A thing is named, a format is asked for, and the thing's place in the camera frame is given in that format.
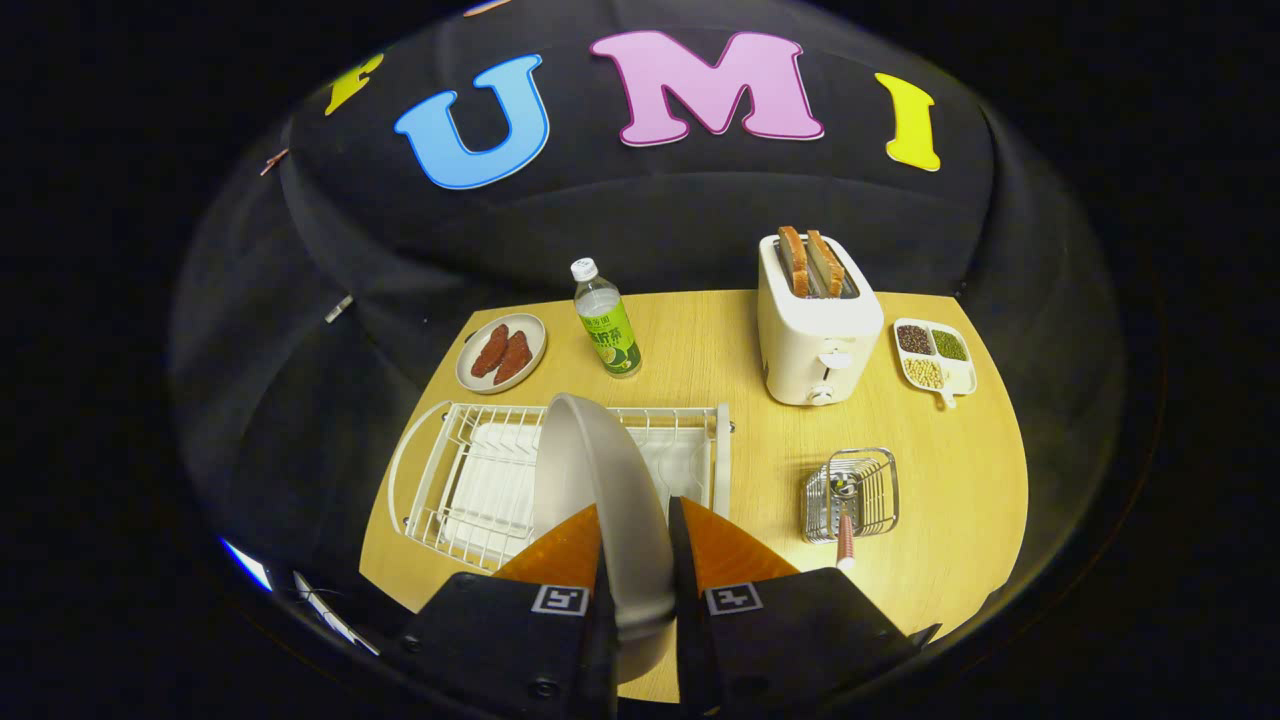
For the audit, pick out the silver clip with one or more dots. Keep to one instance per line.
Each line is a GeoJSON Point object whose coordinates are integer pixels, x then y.
{"type": "Point", "coordinates": [338, 309]}

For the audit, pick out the copper clip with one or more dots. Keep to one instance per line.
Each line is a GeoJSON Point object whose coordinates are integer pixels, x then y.
{"type": "Point", "coordinates": [275, 162]}

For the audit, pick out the grey plate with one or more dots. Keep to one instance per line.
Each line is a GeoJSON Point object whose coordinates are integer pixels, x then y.
{"type": "Point", "coordinates": [610, 500]}

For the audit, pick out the red sausage piece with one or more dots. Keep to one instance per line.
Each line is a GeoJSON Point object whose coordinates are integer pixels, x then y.
{"type": "Point", "coordinates": [490, 350]}
{"type": "Point", "coordinates": [513, 357]}

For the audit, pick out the black backdrop cloth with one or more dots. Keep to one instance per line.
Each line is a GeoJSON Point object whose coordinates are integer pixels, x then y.
{"type": "Point", "coordinates": [680, 200]}

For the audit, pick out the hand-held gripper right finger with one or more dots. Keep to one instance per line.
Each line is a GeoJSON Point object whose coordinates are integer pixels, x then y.
{"type": "Point", "coordinates": [790, 650]}

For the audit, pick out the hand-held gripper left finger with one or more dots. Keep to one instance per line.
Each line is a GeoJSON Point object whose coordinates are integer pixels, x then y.
{"type": "Point", "coordinates": [500, 650]}

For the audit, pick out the white toaster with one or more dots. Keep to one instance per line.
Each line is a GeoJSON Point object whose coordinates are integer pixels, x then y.
{"type": "Point", "coordinates": [815, 340]}

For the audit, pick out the small grey saucer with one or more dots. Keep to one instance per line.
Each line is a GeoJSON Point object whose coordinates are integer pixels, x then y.
{"type": "Point", "coordinates": [475, 380]}

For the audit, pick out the green label drink bottle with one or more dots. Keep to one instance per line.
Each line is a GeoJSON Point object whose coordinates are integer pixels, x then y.
{"type": "Point", "coordinates": [607, 335]}

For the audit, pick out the white divided bean dish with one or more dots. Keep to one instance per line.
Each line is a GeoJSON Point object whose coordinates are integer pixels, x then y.
{"type": "Point", "coordinates": [960, 380]}

